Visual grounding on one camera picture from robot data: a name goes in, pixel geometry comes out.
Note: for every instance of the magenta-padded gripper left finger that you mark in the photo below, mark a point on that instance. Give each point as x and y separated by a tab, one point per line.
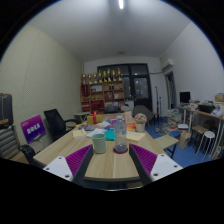
57	166

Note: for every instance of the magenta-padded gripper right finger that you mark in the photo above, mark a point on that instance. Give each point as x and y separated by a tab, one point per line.
165	166

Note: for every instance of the clear plastic water bottle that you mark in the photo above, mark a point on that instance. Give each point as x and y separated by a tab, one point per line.
120	136

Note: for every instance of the small wooden side table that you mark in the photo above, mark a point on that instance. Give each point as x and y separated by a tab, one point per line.
166	141

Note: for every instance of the brown paper bag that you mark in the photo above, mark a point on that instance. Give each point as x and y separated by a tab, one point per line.
184	140

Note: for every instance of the beige notebook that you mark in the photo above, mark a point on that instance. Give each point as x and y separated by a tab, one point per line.
79	133
136	136

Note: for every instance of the black office chair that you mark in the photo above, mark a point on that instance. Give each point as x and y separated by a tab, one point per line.
53	123

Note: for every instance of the purple sign board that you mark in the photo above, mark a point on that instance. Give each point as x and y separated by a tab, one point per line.
32	129

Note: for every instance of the pale green ribbed cup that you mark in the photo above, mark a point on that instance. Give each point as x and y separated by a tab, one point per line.
99	145

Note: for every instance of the stacked books pile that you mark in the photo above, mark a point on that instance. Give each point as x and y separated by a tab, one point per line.
174	118

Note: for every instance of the white book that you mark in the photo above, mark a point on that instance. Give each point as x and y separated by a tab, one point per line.
96	132

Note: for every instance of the flat round red coaster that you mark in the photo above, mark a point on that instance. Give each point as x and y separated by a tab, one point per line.
115	151

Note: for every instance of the pink flowers in white pot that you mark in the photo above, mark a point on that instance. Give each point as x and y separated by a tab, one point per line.
140	119

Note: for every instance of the white round stool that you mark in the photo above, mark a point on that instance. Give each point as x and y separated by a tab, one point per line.
208	135

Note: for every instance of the grey striped cushion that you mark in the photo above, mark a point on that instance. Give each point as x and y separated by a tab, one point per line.
8	143

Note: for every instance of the yellow gift box red ribbon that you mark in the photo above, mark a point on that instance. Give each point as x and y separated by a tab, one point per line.
94	119

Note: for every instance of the grey armchair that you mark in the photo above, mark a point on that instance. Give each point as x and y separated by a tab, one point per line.
144	110

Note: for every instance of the teal book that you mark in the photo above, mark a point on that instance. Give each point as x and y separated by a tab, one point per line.
110	135

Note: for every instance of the small standing orange card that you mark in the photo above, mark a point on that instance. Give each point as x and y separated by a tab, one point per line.
128	117

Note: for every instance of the black tripod stand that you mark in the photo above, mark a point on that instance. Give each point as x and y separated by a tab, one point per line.
157	105

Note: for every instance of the cluttered wooden side desk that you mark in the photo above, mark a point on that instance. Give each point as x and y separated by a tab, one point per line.
206	115

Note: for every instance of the black computer monitor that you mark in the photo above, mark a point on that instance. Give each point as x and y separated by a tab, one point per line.
185	97

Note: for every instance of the dark case with tan trim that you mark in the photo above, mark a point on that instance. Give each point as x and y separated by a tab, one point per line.
6	110

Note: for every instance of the black framed glass door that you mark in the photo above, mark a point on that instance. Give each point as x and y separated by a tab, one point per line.
140	86

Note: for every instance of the wooden shelf unit with trophies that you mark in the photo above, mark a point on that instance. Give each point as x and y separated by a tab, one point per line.
101	95

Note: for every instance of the white wall air conditioner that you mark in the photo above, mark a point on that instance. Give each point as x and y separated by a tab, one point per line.
167	64

